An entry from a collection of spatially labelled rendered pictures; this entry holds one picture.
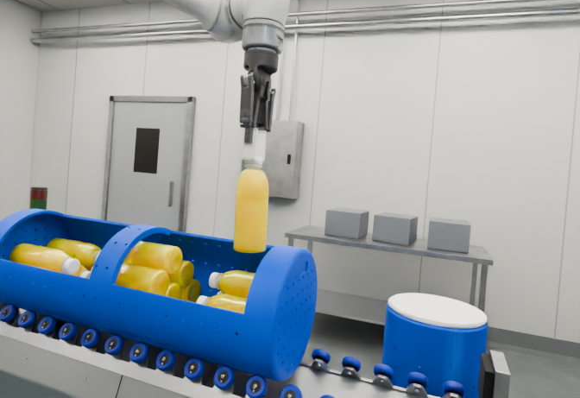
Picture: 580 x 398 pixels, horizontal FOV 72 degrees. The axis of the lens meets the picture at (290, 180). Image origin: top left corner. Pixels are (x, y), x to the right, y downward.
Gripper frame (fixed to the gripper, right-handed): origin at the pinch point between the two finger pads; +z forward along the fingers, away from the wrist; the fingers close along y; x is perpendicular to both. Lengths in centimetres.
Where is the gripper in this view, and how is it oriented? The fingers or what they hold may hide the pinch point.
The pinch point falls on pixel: (254, 145)
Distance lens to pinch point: 88.5
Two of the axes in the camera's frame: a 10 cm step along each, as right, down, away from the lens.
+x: -9.3, -0.8, 3.6
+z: -0.8, 10.0, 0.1
